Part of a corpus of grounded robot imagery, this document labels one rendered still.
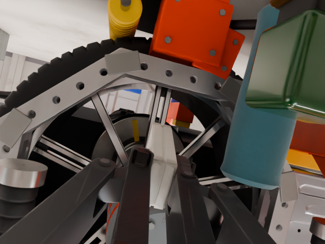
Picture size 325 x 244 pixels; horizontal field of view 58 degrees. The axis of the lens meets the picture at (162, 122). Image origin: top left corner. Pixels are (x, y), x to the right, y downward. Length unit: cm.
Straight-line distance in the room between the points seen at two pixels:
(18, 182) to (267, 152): 31
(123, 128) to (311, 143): 56
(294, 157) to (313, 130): 15
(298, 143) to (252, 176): 56
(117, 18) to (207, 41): 15
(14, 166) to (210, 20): 38
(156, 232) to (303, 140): 66
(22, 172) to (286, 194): 47
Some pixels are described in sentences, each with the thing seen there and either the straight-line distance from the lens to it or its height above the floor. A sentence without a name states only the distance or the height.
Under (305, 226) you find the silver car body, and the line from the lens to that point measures 117.
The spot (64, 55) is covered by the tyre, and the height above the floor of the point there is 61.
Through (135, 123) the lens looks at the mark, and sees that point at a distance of 96.
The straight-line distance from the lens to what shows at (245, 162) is 43.
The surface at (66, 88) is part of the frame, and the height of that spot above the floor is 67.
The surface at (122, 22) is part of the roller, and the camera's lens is 52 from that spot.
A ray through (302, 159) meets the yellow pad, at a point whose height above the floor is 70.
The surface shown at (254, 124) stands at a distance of 42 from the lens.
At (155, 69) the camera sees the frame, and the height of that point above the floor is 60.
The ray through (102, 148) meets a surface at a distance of 98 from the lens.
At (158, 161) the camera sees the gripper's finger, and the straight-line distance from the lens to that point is 16.
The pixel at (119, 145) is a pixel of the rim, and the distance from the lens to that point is 61.
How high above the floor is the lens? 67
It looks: 1 degrees up
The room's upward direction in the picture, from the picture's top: 167 degrees counter-clockwise
